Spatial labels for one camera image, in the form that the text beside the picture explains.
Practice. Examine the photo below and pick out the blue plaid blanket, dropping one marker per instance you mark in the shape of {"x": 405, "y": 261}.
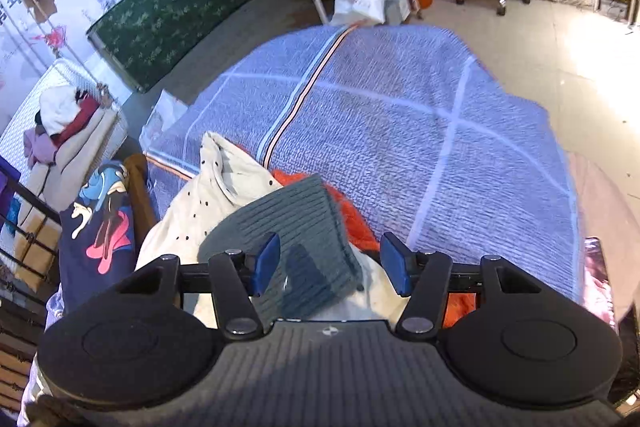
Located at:
{"x": 400, "y": 132}

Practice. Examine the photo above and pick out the orange garment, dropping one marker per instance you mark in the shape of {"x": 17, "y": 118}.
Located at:
{"x": 357, "y": 222}

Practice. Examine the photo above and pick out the cardboard box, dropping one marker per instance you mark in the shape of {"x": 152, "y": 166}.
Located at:
{"x": 35, "y": 247}

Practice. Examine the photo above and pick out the grey ribbed knit garment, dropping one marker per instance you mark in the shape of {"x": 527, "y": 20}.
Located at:
{"x": 300, "y": 217}

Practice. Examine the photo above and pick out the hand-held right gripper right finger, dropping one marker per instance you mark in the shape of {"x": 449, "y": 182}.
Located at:
{"x": 395, "y": 264}

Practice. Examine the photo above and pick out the brown bed board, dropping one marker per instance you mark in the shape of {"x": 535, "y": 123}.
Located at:
{"x": 140, "y": 192}

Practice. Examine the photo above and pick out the green patterned counter cloth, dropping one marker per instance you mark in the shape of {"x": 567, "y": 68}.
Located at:
{"x": 175, "y": 7}

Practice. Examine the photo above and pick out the black metal railing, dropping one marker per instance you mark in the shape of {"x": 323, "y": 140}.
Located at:
{"x": 30, "y": 202}

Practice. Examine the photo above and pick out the pink shiny cloth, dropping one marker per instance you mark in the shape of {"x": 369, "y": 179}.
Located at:
{"x": 600, "y": 277}

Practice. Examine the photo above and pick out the brown slatted wooden panel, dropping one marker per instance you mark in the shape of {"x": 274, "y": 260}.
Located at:
{"x": 17, "y": 357}

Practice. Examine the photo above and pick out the white polka dot garment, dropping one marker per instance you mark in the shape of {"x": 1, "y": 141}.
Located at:
{"x": 220, "y": 192}

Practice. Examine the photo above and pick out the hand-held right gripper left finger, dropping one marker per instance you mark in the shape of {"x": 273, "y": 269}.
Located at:
{"x": 265, "y": 264}

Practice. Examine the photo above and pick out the pile of clothes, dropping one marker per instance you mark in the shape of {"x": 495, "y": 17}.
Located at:
{"x": 60, "y": 112}

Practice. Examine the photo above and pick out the navy cartoon print cloth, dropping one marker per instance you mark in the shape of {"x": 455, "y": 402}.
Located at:
{"x": 100, "y": 267}

